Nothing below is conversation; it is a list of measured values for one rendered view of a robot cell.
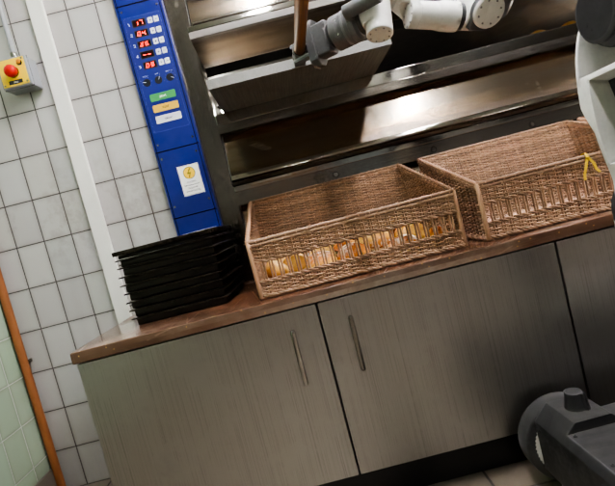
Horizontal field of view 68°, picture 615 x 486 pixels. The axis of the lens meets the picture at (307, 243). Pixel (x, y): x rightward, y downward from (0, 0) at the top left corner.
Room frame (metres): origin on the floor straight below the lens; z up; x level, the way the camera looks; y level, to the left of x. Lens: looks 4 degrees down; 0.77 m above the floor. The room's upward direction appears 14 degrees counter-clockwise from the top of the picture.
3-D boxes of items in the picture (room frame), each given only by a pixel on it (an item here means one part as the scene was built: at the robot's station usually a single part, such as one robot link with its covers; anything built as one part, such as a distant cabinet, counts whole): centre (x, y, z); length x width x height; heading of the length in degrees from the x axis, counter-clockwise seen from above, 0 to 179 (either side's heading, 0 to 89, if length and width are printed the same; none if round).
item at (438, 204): (1.39, -0.12, 0.72); 0.56 x 0.49 x 0.28; 91
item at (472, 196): (1.39, -0.72, 0.72); 0.56 x 0.49 x 0.28; 90
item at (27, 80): (1.61, 0.81, 1.46); 0.10 x 0.07 x 0.10; 90
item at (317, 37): (1.24, -0.19, 1.20); 0.12 x 0.10 x 0.13; 56
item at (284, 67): (1.54, -0.10, 1.19); 0.55 x 0.36 x 0.03; 91
